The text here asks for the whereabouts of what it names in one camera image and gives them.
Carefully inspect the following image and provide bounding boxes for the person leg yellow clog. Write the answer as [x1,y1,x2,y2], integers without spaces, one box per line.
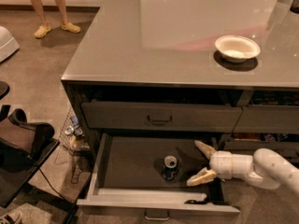
[55,0,81,34]
[30,0,51,39]

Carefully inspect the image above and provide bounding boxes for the black floor cable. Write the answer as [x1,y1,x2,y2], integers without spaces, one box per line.
[29,159,74,203]

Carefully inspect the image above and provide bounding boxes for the grey right top drawer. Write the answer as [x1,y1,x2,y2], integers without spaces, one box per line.
[234,105,299,134]

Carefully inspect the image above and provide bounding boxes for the black office chair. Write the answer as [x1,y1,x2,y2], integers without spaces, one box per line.
[0,81,78,224]

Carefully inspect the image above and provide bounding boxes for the dark blue pepsi can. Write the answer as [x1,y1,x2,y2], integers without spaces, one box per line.
[162,156,178,181]

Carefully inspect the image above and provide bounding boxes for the person right leg yellow clog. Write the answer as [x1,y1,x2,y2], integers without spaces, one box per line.
[30,0,51,39]

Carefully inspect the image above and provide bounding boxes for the grey sneaker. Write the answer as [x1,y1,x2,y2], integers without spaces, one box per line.
[0,210,22,224]

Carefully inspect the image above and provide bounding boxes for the grey counter cabinet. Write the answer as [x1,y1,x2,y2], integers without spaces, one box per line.
[62,0,299,224]

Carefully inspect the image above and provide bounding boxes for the open grey middle drawer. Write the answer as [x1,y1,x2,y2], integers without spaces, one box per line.
[78,133,239,220]

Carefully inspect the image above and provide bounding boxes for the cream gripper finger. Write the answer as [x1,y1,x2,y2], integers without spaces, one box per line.
[194,140,217,160]
[187,168,217,187]

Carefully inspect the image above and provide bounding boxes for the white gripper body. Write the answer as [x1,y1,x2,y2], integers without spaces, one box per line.
[209,151,253,180]

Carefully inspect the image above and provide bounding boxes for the white rounded floor object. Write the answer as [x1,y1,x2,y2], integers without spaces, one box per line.
[0,26,20,63]

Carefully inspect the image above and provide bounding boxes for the white paper bowl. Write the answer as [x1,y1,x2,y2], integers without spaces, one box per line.
[215,35,261,63]

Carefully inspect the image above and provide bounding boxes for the closed grey top drawer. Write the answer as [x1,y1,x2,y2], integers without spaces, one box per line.
[81,101,242,133]

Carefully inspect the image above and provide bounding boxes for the person left leg yellow clog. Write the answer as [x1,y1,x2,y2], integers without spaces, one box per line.
[55,0,81,34]

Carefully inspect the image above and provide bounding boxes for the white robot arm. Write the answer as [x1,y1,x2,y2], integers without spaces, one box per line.
[187,140,299,194]

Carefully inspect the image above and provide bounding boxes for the grey right middle drawer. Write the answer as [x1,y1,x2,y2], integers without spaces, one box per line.
[220,140,299,165]

